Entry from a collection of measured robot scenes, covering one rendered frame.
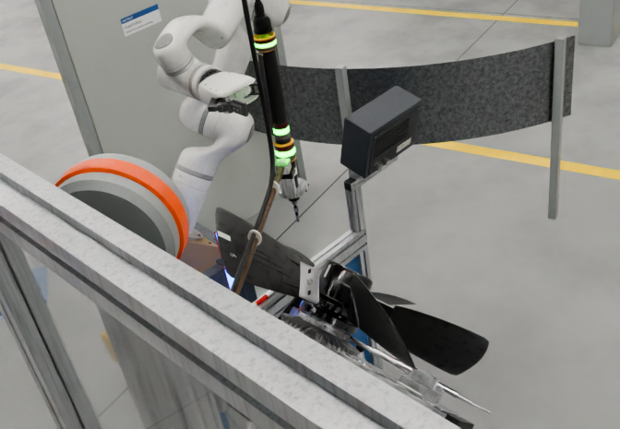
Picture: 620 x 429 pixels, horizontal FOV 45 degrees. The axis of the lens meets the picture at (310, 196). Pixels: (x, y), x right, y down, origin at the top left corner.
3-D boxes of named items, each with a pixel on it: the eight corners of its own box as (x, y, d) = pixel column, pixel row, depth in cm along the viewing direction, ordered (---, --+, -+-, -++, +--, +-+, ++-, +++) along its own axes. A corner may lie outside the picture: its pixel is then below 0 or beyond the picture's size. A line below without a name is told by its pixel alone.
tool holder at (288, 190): (304, 204, 162) (297, 165, 156) (272, 205, 163) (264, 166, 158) (310, 181, 169) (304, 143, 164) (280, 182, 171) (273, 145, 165)
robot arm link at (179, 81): (205, 53, 168) (224, 82, 175) (171, 43, 177) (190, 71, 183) (181, 79, 166) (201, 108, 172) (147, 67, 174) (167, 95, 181)
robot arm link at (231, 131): (180, 165, 237) (207, 94, 235) (234, 186, 237) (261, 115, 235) (171, 166, 225) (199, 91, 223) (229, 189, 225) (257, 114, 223)
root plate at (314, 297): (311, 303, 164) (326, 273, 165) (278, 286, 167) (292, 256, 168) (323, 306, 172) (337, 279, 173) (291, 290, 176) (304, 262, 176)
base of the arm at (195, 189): (134, 212, 234) (154, 157, 232) (184, 224, 246) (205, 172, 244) (159, 232, 219) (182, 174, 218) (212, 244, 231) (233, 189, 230)
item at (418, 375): (436, 390, 165) (432, 390, 161) (412, 377, 167) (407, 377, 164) (441, 379, 165) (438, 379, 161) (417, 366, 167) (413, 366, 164)
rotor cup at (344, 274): (346, 330, 165) (372, 277, 166) (291, 301, 171) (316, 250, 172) (362, 333, 179) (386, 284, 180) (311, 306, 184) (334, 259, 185)
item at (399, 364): (348, 342, 173) (489, 418, 159) (345, 341, 171) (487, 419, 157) (351, 333, 173) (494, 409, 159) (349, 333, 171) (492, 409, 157)
